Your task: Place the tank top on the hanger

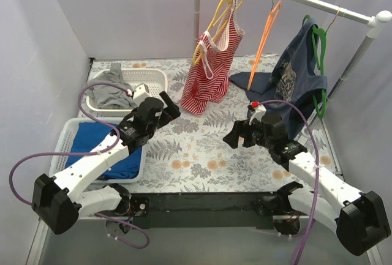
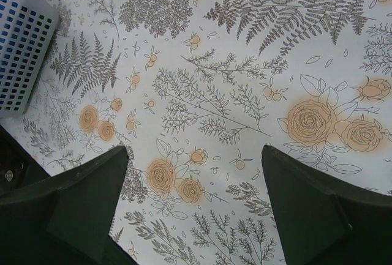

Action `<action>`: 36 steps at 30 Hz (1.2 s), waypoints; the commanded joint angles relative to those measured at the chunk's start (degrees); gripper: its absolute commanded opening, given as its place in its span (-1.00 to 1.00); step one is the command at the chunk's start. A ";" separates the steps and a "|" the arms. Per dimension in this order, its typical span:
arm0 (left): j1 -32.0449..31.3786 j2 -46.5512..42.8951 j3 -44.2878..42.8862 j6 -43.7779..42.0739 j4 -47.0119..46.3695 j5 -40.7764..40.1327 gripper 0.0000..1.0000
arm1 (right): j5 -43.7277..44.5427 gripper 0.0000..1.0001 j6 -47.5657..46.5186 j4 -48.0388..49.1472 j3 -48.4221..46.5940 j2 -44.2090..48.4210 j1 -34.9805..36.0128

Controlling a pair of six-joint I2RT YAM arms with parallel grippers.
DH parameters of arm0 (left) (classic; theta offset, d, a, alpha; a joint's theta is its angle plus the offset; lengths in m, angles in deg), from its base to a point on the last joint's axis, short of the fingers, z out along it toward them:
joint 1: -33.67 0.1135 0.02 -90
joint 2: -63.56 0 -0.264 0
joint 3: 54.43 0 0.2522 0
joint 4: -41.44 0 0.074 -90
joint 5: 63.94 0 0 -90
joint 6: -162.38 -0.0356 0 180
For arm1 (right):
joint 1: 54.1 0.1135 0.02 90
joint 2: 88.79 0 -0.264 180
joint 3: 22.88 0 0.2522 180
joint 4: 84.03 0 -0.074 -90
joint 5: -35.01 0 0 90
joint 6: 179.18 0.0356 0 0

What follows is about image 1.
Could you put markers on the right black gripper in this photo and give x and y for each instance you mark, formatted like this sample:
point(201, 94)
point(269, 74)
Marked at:
point(243, 133)

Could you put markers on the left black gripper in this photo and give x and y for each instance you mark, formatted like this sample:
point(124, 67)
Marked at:
point(165, 112)

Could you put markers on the grey tank top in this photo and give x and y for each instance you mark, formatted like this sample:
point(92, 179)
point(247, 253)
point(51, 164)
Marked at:
point(108, 97)

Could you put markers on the orange plastic hanger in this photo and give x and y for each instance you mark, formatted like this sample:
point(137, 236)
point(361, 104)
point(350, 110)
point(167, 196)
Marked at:
point(267, 29)

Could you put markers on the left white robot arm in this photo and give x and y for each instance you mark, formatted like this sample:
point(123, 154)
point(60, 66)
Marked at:
point(62, 199)

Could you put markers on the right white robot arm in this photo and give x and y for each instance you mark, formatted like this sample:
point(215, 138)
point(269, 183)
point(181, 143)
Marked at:
point(358, 219)

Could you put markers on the red white striped tank top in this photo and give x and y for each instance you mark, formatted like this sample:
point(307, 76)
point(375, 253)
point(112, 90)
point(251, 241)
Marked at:
point(208, 81)

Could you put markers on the navy blue printed tank top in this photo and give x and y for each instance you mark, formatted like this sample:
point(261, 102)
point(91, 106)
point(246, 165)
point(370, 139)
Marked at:
point(293, 78)

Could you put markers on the green plastic hanger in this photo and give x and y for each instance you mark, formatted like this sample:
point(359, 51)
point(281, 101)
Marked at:
point(320, 34)

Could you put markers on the yellow plastic hanger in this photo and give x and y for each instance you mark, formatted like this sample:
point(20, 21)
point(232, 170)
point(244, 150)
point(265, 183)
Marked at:
point(222, 8)

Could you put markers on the white basket at back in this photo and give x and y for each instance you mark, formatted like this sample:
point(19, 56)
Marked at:
point(155, 79)

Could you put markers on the floral table cloth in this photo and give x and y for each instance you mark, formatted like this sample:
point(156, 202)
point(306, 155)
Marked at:
point(188, 155)

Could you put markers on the blue garment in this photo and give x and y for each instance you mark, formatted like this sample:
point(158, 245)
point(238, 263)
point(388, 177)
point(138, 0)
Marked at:
point(89, 135)

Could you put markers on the white clothes rack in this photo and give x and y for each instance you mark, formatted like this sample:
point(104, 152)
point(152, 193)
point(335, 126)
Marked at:
point(358, 61)

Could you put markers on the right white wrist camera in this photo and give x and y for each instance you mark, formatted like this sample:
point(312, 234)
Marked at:
point(255, 112)

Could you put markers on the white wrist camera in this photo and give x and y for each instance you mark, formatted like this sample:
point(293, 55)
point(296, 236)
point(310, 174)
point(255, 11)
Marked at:
point(255, 112)
point(140, 93)

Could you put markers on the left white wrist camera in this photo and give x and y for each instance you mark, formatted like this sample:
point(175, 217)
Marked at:
point(140, 93)

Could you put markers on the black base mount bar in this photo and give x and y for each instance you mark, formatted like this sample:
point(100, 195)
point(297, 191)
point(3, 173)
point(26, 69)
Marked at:
point(259, 210)

